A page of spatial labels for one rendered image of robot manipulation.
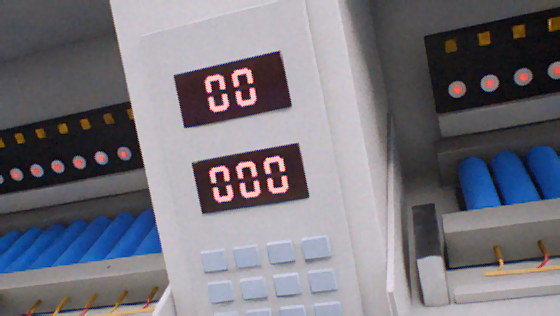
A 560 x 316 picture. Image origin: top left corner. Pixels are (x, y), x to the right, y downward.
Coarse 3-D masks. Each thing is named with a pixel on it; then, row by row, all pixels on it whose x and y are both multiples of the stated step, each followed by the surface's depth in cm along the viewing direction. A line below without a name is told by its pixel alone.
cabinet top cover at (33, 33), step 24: (0, 0) 31; (24, 0) 32; (48, 0) 33; (72, 0) 34; (96, 0) 35; (0, 24) 36; (24, 24) 37; (48, 24) 38; (72, 24) 40; (96, 24) 41; (0, 48) 43; (24, 48) 44; (48, 48) 46
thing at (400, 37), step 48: (384, 0) 40; (432, 0) 39; (480, 0) 38; (528, 0) 37; (96, 48) 46; (384, 48) 40; (0, 96) 49; (48, 96) 47; (96, 96) 46; (432, 96) 40; (432, 144) 40
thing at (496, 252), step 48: (432, 48) 36; (480, 48) 35; (528, 48) 34; (480, 96) 36; (528, 96) 36; (480, 144) 35; (528, 144) 34; (432, 192) 36; (480, 192) 31; (528, 192) 29; (432, 240) 26; (480, 240) 27; (528, 240) 27; (432, 288) 26; (480, 288) 25; (528, 288) 25
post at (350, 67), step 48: (144, 0) 23; (192, 0) 22; (240, 0) 22; (336, 0) 21; (336, 48) 21; (144, 96) 23; (336, 96) 21; (384, 96) 37; (144, 144) 24; (336, 144) 22; (384, 144) 30; (384, 192) 26; (384, 240) 23; (384, 288) 22
